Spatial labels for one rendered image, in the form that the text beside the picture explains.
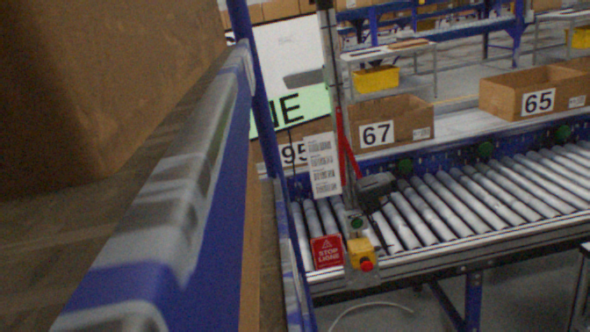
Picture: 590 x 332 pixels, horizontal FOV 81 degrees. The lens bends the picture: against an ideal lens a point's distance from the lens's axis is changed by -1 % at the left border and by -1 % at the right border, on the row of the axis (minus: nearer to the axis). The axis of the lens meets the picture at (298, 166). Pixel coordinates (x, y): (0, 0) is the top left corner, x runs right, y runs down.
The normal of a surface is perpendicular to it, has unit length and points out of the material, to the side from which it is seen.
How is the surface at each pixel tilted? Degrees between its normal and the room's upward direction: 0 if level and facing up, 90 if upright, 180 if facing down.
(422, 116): 90
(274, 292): 0
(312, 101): 86
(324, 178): 90
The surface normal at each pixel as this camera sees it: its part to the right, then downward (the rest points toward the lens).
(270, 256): -0.18, -0.89
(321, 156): 0.11, 0.40
